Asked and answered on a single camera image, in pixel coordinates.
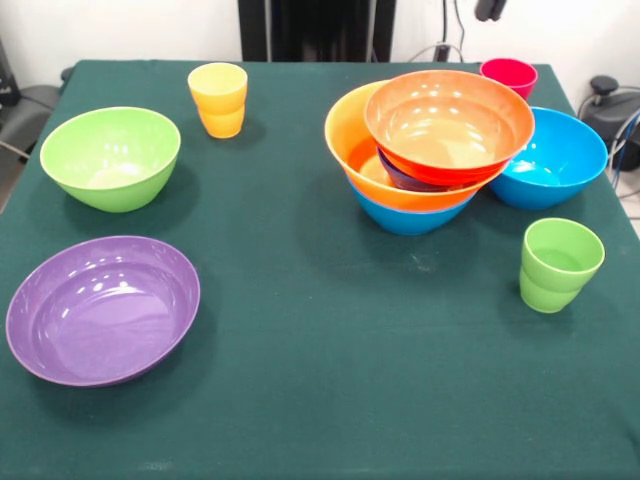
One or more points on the grey office chair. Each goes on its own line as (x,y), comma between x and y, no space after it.
(30,110)

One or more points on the yellow cup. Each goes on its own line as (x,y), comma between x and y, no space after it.
(217,115)

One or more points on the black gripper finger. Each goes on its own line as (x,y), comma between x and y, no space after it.
(490,9)

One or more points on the large yellow-orange bowl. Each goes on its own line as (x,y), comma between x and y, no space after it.
(345,130)

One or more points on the green cup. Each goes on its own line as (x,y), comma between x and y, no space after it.
(555,285)

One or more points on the purple bowl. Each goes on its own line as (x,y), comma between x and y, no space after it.
(100,315)

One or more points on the orange-red shallow bowl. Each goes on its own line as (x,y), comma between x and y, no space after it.
(450,125)

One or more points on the dark green tablecloth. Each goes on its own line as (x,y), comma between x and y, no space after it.
(300,425)

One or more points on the green bowl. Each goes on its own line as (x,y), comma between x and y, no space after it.
(110,150)

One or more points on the light blue bowl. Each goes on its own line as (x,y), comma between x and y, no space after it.
(555,165)
(415,220)

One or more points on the red cup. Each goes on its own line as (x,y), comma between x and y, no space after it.
(515,75)

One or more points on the small dark blue bowl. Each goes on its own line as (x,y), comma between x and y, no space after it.
(400,179)

